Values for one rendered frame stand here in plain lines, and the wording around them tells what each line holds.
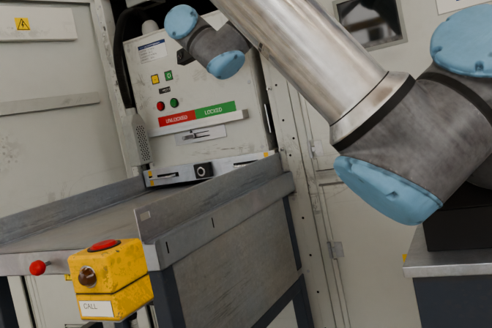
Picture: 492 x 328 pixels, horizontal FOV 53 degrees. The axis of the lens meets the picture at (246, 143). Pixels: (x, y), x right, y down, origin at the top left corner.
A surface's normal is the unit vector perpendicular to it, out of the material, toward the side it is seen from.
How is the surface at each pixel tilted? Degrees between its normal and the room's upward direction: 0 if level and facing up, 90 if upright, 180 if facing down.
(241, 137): 90
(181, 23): 71
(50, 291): 90
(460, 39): 42
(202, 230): 90
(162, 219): 90
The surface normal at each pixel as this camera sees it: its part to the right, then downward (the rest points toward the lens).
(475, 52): -0.38, -0.64
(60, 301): -0.47, 0.14
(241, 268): 0.86, -0.15
